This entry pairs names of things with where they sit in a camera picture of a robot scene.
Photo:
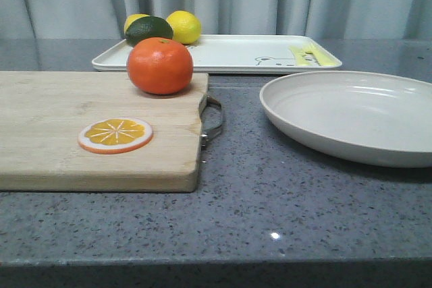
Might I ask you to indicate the orange mandarin fruit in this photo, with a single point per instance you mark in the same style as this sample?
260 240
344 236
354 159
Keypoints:
160 66

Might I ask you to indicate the beige round plate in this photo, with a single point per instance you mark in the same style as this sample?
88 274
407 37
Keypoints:
370 118

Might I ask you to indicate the white rectangular tray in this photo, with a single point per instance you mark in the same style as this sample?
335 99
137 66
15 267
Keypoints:
255 54

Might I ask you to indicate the orange slice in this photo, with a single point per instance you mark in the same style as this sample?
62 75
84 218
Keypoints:
115 135

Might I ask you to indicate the right yellow lemon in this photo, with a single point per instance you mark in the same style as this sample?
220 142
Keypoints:
186 27

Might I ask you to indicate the yellow lemon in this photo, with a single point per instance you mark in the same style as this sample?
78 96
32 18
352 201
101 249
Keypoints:
186 27
132 18

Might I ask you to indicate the yellow plastic fork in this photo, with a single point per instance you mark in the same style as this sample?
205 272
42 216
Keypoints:
320 56

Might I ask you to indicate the green lime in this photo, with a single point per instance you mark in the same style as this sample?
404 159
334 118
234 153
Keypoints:
148 27

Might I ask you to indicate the left yellow lemon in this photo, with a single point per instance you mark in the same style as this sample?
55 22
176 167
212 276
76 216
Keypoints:
132 18

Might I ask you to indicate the wooden cutting board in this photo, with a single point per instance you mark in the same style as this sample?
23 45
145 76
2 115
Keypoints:
43 112

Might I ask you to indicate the metal cutting board handle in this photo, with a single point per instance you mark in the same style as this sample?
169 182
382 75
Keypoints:
212 118

